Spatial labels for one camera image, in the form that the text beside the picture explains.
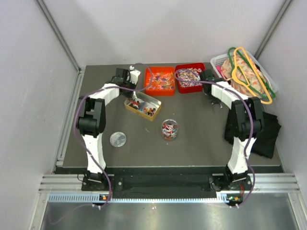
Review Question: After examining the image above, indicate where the floral cloth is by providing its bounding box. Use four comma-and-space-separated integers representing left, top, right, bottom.
221, 57, 267, 98

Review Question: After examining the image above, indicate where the red candy box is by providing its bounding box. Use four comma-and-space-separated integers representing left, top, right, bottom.
175, 63, 205, 94

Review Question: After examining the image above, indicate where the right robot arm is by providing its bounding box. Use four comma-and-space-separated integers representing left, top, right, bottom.
200, 69, 264, 191

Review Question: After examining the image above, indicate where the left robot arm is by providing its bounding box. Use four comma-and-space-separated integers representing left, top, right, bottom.
74, 66, 141, 191

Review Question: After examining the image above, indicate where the clear jar lid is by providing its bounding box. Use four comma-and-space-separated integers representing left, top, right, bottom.
110, 132, 127, 148

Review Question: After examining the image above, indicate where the green hanger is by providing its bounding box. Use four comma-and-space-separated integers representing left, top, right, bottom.
227, 47, 276, 99

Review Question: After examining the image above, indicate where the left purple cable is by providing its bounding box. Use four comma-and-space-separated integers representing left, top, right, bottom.
73, 63, 152, 209

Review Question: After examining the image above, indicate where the clear glass jar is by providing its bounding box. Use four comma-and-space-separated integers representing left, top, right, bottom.
161, 119, 178, 141

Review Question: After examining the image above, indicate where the black cloth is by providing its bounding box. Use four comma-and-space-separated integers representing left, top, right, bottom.
224, 110, 282, 159

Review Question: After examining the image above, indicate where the white plastic basket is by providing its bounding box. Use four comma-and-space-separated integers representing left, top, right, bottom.
210, 51, 278, 99

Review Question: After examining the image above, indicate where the orange candy box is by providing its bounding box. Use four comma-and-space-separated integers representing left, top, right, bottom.
144, 67, 176, 96

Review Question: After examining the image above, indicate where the white cable duct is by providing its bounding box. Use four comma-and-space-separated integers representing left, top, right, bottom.
47, 193, 231, 204

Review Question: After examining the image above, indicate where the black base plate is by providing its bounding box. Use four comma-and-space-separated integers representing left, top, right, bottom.
81, 174, 255, 199

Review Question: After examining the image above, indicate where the gold candy tin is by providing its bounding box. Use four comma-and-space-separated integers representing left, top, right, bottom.
124, 92, 162, 121

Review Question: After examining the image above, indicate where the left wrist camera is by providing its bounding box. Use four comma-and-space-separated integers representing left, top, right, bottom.
129, 65, 141, 85

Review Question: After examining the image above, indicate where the yellow hanger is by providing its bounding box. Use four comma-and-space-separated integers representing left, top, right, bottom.
226, 46, 273, 104

